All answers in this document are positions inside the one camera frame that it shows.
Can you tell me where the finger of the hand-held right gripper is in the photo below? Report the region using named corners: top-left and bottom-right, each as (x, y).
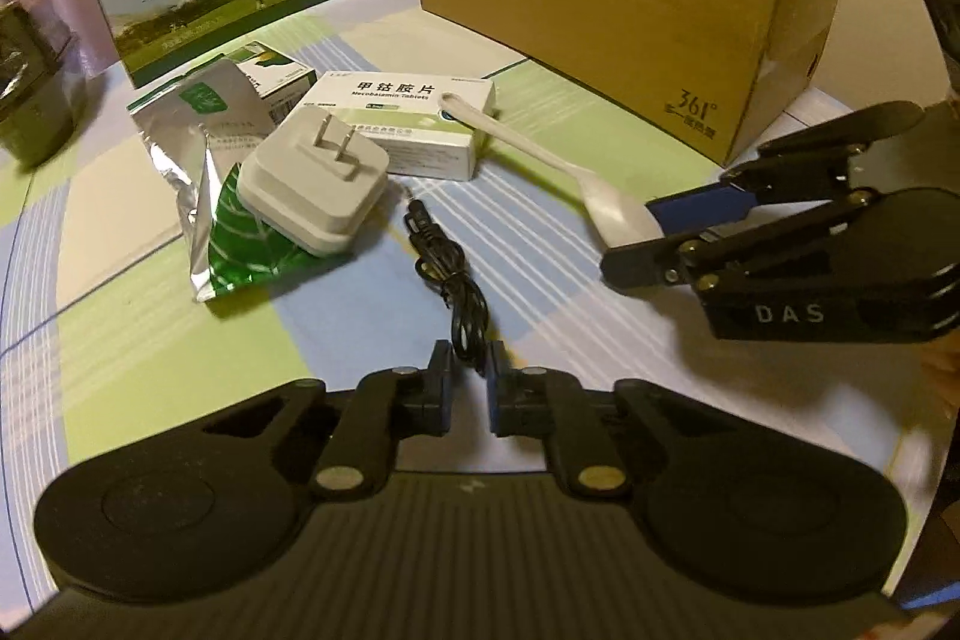
top-left (645, 101), bottom-right (927, 236)
top-left (600, 190), bottom-right (882, 292)

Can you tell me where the white tablet box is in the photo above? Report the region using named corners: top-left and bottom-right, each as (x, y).
top-left (296, 72), bottom-right (500, 183)

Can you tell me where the plastic-wrapped dark bowl stack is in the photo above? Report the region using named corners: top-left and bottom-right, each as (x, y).
top-left (0, 0), bottom-right (77, 170)

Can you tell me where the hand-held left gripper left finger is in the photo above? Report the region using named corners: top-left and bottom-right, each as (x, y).
top-left (161, 341), bottom-right (455, 501)

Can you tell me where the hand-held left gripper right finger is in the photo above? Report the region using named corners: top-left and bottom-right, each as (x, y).
top-left (486, 341), bottom-right (781, 501)

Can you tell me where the white charger adapter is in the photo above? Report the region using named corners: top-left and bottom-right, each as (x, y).
top-left (238, 110), bottom-right (390, 259)

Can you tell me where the desktop with checked tablecloth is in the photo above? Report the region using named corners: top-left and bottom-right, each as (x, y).
top-left (0, 0), bottom-right (960, 618)

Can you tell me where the black cable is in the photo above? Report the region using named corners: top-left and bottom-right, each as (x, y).
top-left (403, 197), bottom-right (491, 378)

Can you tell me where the silver foil tea bag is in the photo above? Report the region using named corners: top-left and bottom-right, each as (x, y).
top-left (127, 59), bottom-right (359, 304)

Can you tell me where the white plastic spoon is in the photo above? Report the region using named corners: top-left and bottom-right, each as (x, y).
top-left (440, 92), bottom-right (665, 248)

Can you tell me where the green and white medicine box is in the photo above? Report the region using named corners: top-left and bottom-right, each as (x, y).
top-left (236, 42), bottom-right (320, 125)

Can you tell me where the brown cardboard shoe box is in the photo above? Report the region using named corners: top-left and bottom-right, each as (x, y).
top-left (409, 0), bottom-right (845, 169)

